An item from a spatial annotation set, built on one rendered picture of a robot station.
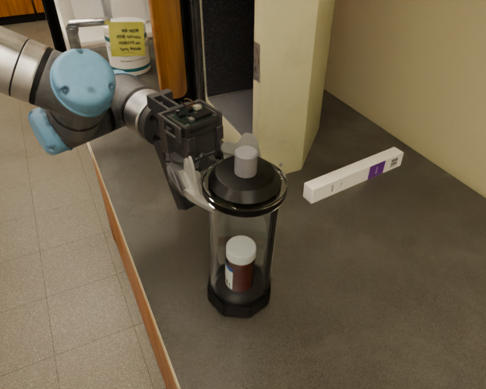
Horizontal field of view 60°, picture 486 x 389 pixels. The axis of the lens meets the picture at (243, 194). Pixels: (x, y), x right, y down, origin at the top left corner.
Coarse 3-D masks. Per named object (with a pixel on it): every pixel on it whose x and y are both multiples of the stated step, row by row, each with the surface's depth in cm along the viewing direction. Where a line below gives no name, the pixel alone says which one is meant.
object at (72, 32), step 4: (68, 28) 89; (72, 28) 89; (76, 28) 90; (68, 32) 89; (72, 32) 90; (76, 32) 90; (68, 36) 90; (72, 36) 90; (76, 36) 91; (72, 40) 91; (76, 40) 91; (72, 44) 91; (76, 44) 92; (80, 44) 92; (72, 48) 92; (76, 48) 92; (80, 48) 92
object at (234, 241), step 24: (216, 216) 53; (240, 216) 50; (264, 216) 52; (216, 240) 56; (240, 240) 54; (264, 240) 55; (216, 264) 59; (240, 264) 57; (264, 264) 58; (216, 288) 62; (240, 288) 60; (264, 288) 63
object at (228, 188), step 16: (224, 160) 54; (240, 160) 50; (256, 160) 50; (224, 176) 51; (240, 176) 51; (256, 176) 52; (272, 176) 52; (224, 192) 50; (240, 192) 50; (256, 192) 50; (272, 192) 51
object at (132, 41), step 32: (64, 0) 87; (96, 0) 89; (128, 0) 91; (160, 0) 92; (64, 32) 91; (96, 32) 93; (128, 32) 95; (160, 32) 97; (192, 32) 99; (128, 64) 99; (160, 64) 101
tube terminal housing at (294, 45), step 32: (256, 0) 71; (288, 0) 71; (320, 0) 75; (256, 32) 74; (288, 32) 74; (320, 32) 82; (288, 64) 78; (320, 64) 90; (256, 96) 81; (288, 96) 82; (320, 96) 100; (224, 128) 101; (256, 128) 85; (288, 128) 87; (288, 160) 92
